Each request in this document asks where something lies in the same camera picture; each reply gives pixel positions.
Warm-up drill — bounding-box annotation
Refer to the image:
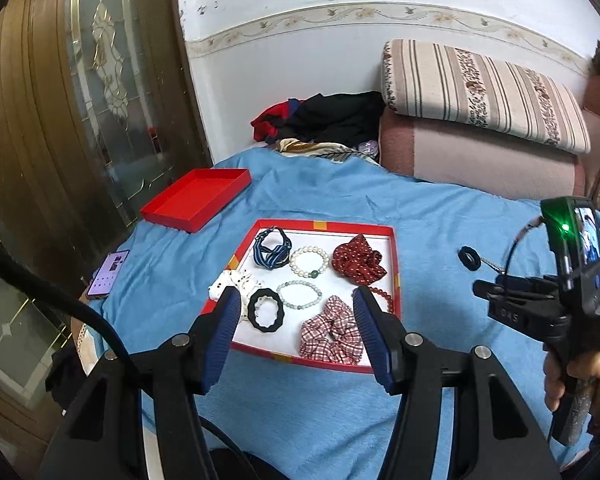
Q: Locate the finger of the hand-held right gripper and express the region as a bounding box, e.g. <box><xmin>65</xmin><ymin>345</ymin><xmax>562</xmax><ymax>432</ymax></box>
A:
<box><xmin>472</xmin><ymin>275</ymin><xmax>562</xmax><ymax>303</ymax></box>

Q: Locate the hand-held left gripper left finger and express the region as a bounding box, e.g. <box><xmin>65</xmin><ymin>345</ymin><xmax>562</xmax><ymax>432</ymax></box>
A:
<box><xmin>37</xmin><ymin>286</ymin><xmax>243</xmax><ymax>480</ymax></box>

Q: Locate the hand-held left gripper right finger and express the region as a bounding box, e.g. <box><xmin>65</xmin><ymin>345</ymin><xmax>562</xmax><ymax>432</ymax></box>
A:
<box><xmin>352</xmin><ymin>285</ymin><xmax>543</xmax><ymax>480</ymax></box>

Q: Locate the black scalloped hair tie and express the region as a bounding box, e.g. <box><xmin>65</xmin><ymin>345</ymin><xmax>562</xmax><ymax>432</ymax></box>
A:
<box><xmin>247</xmin><ymin>287</ymin><xmax>286</xmax><ymax>332</ymax></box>

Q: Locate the dark red bead bracelet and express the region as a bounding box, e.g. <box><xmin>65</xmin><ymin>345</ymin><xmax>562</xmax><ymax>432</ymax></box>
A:
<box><xmin>352</xmin><ymin>284</ymin><xmax>397</xmax><ymax>317</ymax></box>

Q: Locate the red plaid scrunchie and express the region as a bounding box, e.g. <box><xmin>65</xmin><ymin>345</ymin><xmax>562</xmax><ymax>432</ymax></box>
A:
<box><xmin>298</xmin><ymin>294</ymin><xmax>365</xmax><ymax>364</ymax></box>

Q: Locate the white polka dot scrunchie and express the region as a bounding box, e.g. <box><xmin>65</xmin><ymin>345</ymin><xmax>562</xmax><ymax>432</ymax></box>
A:
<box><xmin>207</xmin><ymin>268</ymin><xmax>257</xmax><ymax>322</ymax></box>

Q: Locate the small black ring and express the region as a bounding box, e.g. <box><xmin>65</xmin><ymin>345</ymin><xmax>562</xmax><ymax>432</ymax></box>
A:
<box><xmin>457</xmin><ymin>245</ymin><xmax>507</xmax><ymax>275</ymax></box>

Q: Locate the pale green bead bracelet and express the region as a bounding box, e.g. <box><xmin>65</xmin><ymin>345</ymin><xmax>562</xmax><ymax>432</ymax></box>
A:
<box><xmin>276</xmin><ymin>279</ymin><xmax>324</xmax><ymax>310</ymax></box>

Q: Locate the red polka dot scrunchie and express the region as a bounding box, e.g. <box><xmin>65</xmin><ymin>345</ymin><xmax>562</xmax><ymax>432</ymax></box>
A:
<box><xmin>331</xmin><ymin>233</ymin><xmax>389</xmax><ymax>284</ymax></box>

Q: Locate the navy striped scrunchie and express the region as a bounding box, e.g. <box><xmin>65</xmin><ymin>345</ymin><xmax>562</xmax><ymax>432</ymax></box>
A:
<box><xmin>252</xmin><ymin>226</ymin><xmax>294</xmax><ymax>269</ymax></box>

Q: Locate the white pearl bracelet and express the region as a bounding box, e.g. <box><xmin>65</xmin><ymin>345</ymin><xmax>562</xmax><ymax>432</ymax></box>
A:
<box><xmin>288</xmin><ymin>245</ymin><xmax>331</xmax><ymax>279</ymax></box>

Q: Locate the red box with white lining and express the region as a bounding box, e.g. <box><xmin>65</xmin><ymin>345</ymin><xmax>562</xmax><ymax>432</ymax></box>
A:
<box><xmin>200</xmin><ymin>218</ymin><xmax>405</xmax><ymax>375</ymax></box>

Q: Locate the smartphone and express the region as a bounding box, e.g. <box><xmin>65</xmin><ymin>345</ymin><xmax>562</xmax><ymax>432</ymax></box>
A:
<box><xmin>86</xmin><ymin>248</ymin><xmax>131</xmax><ymax>298</ymax></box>

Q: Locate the long pink bolster cushion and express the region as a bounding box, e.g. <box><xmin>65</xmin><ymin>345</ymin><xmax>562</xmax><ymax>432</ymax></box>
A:
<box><xmin>378</xmin><ymin>109</ymin><xmax>587</xmax><ymax>202</ymax></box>

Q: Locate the red box lid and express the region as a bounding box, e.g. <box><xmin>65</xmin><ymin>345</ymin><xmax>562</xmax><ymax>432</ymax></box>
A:
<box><xmin>139</xmin><ymin>168</ymin><xmax>253</xmax><ymax>234</ymax></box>

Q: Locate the patterned silk scarf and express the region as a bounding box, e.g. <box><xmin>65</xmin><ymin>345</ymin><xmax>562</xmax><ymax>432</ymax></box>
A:
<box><xmin>274</xmin><ymin>137</ymin><xmax>377</xmax><ymax>164</ymax></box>

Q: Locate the long striped floral cushion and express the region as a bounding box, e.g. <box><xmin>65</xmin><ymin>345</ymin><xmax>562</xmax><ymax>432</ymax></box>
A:
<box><xmin>379</xmin><ymin>39</ymin><xmax>592</xmax><ymax>155</ymax></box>

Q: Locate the red cloth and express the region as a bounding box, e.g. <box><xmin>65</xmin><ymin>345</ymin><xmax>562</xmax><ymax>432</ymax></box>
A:
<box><xmin>250</xmin><ymin>101</ymin><xmax>294</xmax><ymax>143</ymax></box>

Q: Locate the black clothing pile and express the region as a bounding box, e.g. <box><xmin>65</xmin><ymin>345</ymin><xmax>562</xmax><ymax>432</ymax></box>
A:
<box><xmin>279</xmin><ymin>90</ymin><xmax>387</xmax><ymax>144</ymax></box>

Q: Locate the wooden door with glass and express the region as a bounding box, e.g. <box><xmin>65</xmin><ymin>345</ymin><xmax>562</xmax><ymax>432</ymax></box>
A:
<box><xmin>0</xmin><ymin>0</ymin><xmax>213</xmax><ymax>441</ymax></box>

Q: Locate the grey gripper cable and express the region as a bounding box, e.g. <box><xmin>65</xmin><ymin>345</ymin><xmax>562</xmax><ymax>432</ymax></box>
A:
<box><xmin>502</xmin><ymin>214</ymin><xmax>547</xmax><ymax>277</ymax></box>

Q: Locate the black cable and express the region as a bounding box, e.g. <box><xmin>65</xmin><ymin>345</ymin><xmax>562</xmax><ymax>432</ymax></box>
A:
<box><xmin>0</xmin><ymin>246</ymin><xmax>263</xmax><ymax>480</ymax></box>

